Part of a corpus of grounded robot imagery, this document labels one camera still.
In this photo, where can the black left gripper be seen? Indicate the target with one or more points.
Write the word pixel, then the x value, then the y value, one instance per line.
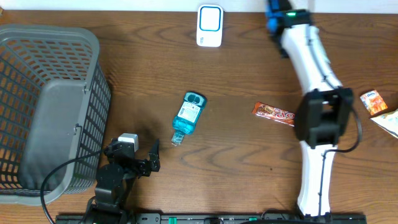
pixel 143 168

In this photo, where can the teal mouthwash bottle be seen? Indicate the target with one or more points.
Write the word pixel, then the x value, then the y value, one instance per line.
pixel 185 121

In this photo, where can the red chocolate bar wrapper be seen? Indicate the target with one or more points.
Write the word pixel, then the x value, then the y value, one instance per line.
pixel 273 113

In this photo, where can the small orange carton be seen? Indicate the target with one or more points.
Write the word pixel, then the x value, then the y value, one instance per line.
pixel 373 102

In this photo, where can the yellow snack bag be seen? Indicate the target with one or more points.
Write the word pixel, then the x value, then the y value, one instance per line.
pixel 388 122

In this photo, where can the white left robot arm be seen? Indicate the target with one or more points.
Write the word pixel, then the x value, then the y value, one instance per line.
pixel 115 181

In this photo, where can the white barcode scanner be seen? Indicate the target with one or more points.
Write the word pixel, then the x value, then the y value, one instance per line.
pixel 209 25

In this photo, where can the grey plastic basket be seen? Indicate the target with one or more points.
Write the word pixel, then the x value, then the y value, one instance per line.
pixel 54 107

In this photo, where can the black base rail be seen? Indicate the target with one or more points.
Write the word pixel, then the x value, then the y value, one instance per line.
pixel 268 217

